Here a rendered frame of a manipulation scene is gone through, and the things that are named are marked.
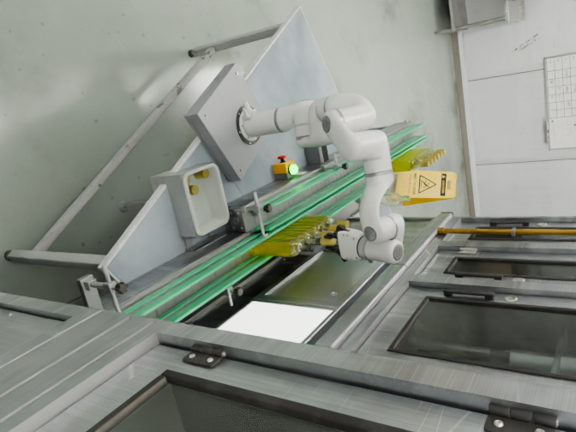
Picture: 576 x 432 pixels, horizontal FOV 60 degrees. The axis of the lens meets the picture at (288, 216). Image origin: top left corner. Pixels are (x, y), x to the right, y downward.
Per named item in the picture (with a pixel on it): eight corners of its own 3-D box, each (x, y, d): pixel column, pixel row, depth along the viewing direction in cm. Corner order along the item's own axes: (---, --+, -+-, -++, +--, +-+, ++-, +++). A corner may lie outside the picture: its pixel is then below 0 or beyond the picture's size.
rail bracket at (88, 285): (76, 321, 137) (128, 331, 124) (57, 265, 133) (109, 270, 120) (91, 313, 141) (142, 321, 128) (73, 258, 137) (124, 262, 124)
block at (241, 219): (231, 233, 185) (245, 233, 181) (225, 209, 183) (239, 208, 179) (237, 230, 188) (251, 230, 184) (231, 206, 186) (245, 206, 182)
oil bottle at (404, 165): (378, 173, 276) (428, 170, 260) (376, 163, 275) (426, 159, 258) (382, 171, 280) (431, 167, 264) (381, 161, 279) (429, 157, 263)
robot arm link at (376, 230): (376, 171, 156) (387, 236, 158) (348, 177, 148) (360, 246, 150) (398, 168, 149) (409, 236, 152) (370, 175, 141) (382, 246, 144)
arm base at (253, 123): (231, 114, 186) (264, 108, 177) (245, 96, 194) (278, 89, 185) (249, 147, 195) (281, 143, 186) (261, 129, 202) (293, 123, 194)
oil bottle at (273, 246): (250, 255, 184) (297, 257, 172) (247, 241, 183) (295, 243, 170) (259, 249, 189) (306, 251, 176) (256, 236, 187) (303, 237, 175)
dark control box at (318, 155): (306, 165, 240) (321, 164, 235) (303, 148, 238) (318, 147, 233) (315, 160, 246) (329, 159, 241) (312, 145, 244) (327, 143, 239)
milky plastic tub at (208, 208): (181, 237, 173) (199, 237, 168) (165, 175, 167) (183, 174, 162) (213, 220, 186) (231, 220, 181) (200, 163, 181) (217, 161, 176)
